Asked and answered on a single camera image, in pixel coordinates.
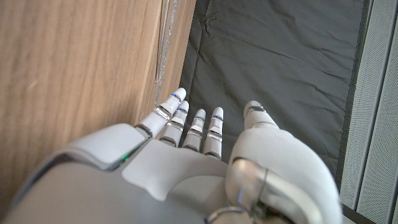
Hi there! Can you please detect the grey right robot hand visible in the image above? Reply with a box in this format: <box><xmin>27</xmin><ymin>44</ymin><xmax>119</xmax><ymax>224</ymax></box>
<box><xmin>0</xmin><ymin>87</ymin><xmax>345</xmax><ymax>224</ymax></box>

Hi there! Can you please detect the wooden table panel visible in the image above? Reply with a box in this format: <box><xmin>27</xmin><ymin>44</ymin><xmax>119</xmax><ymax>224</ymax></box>
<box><xmin>153</xmin><ymin>0</ymin><xmax>178</xmax><ymax>108</ymax></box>

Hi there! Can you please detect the black backdrop curtain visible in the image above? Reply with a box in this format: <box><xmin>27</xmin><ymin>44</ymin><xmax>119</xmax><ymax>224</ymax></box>
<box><xmin>178</xmin><ymin>0</ymin><xmax>373</xmax><ymax>187</ymax></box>

